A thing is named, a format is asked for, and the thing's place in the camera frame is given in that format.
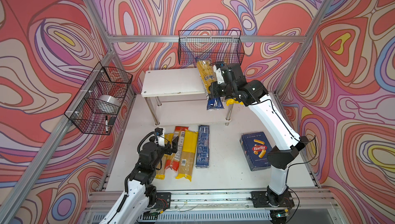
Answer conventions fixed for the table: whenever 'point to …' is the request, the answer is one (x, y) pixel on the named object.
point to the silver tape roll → (110, 99)
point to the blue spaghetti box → (202, 160)
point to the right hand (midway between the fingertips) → (212, 91)
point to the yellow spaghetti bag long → (189, 151)
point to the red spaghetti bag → (172, 160)
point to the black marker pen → (106, 124)
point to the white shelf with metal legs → (178, 97)
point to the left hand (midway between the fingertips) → (171, 134)
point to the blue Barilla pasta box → (257, 150)
